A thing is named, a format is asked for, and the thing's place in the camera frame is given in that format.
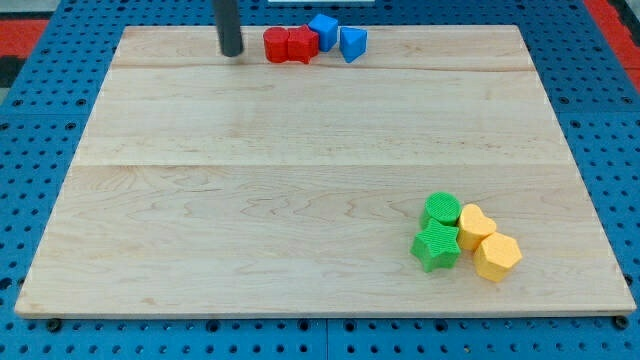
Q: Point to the blue cube block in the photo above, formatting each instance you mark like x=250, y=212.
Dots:
x=327, y=29

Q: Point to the yellow heart block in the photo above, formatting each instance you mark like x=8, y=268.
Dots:
x=474, y=226

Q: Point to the red cylinder block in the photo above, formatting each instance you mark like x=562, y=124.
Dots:
x=275, y=41

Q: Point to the yellow hexagon block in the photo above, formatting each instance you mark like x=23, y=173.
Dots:
x=496, y=257

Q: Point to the light wooden board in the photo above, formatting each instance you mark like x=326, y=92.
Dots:
x=213, y=187

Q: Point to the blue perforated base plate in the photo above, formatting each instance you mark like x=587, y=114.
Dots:
x=48, y=105

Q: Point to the green star block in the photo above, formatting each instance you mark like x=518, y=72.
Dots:
x=436, y=246

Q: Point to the red star block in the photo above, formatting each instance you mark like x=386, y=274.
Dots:
x=302, y=44

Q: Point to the green cylinder block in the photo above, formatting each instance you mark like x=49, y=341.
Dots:
x=442, y=207

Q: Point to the blue triangle block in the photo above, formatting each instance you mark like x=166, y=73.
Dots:
x=353, y=43

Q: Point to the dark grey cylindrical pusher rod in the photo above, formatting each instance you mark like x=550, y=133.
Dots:
x=228, y=26

